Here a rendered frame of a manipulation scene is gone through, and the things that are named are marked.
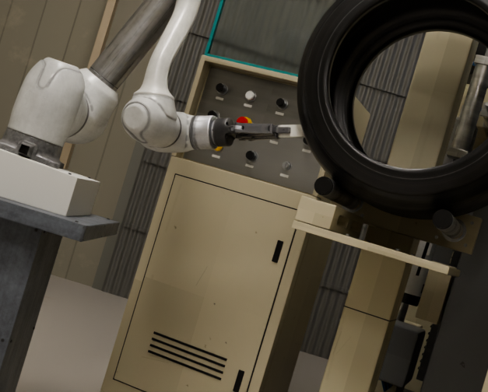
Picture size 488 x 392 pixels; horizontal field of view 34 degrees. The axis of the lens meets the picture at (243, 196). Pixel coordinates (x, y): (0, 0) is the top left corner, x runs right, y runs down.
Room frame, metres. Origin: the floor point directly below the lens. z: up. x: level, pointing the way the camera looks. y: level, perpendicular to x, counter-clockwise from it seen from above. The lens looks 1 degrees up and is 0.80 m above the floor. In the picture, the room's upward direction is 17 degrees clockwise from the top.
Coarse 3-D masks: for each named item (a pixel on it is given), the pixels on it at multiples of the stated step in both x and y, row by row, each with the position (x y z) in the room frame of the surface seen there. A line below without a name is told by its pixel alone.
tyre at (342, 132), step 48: (336, 0) 1.90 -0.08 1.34; (384, 0) 1.83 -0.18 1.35; (432, 0) 2.04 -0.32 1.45; (480, 0) 1.75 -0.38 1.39; (336, 48) 1.86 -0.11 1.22; (384, 48) 2.12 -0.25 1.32; (336, 96) 2.13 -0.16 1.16; (336, 144) 1.83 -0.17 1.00; (384, 192) 1.79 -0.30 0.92; (432, 192) 1.75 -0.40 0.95; (480, 192) 1.75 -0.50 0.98
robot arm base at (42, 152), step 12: (12, 132) 2.06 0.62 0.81; (0, 144) 2.02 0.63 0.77; (12, 144) 2.04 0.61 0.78; (24, 144) 2.00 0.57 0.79; (36, 144) 2.05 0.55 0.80; (48, 144) 2.07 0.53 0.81; (24, 156) 2.04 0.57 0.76; (36, 156) 2.04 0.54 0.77; (48, 156) 2.07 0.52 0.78; (60, 168) 2.19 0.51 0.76
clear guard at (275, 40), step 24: (240, 0) 2.77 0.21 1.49; (264, 0) 2.74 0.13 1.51; (288, 0) 2.72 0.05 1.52; (312, 0) 2.69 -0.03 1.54; (216, 24) 2.79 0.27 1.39; (240, 24) 2.76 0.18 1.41; (264, 24) 2.74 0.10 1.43; (288, 24) 2.71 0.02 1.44; (312, 24) 2.68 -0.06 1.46; (216, 48) 2.79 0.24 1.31; (240, 48) 2.76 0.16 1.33; (264, 48) 2.73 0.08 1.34; (288, 48) 2.70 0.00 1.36; (288, 72) 2.68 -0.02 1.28
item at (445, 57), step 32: (448, 32) 2.14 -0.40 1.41; (416, 64) 2.17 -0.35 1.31; (448, 64) 2.13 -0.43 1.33; (416, 96) 2.15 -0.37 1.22; (448, 96) 2.13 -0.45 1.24; (416, 128) 2.15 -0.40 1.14; (448, 128) 2.15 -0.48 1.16; (416, 160) 2.14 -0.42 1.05; (384, 256) 2.14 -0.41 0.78; (352, 288) 2.16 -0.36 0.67; (384, 288) 2.13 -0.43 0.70; (352, 320) 2.15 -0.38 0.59; (384, 320) 2.12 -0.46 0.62; (352, 352) 2.14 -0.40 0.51; (384, 352) 2.20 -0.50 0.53; (352, 384) 2.14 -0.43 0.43
